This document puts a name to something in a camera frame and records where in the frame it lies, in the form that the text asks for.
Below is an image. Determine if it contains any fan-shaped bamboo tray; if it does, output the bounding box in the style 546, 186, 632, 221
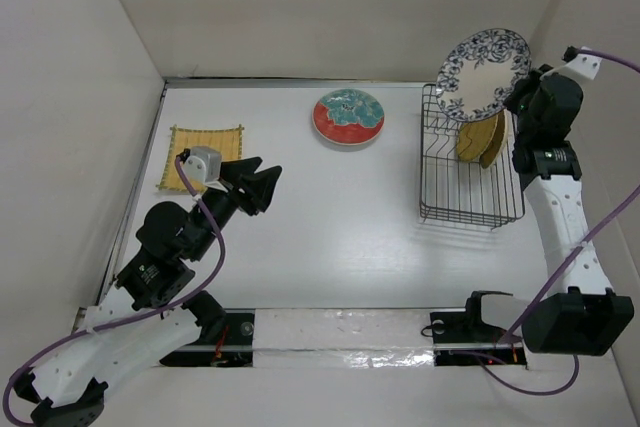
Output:
479, 111, 509, 169

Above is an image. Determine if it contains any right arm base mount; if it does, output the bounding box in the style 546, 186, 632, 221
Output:
421, 310, 527, 367

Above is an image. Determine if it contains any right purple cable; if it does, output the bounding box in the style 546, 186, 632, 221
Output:
474, 49, 640, 393

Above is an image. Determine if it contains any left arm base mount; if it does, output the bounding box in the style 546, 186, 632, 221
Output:
160, 310, 255, 368

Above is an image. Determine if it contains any red teal ceramic plate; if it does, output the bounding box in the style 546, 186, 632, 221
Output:
311, 88, 385, 146

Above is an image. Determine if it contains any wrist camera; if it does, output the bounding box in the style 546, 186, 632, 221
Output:
177, 146, 222, 185
563, 46, 601, 83

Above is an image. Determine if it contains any black wire dish rack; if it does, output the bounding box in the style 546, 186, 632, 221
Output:
419, 83, 525, 230

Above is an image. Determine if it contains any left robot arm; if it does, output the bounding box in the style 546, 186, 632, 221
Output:
2, 147, 282, 426

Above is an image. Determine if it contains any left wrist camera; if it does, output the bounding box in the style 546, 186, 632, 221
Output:
177, 146, 222, 185

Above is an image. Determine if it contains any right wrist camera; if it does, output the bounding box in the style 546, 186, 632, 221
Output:
563, 46, 601, 83

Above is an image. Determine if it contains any purple cable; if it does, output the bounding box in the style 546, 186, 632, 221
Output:
2, 156, 226, 424
474, 49, 640, 393

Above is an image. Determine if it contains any round bamboo plate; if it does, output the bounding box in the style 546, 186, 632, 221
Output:
456, 117, 498, 162

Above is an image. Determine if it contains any blue floral white plate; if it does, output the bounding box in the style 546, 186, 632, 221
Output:
436, 28, 531, 123

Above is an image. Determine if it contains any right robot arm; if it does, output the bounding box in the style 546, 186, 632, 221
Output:
461, 65, 635, 356

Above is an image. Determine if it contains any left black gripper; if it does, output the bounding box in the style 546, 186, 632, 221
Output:
188, 156, 282, 260

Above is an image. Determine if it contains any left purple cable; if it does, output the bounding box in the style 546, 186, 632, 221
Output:
2, 156, 226, 424

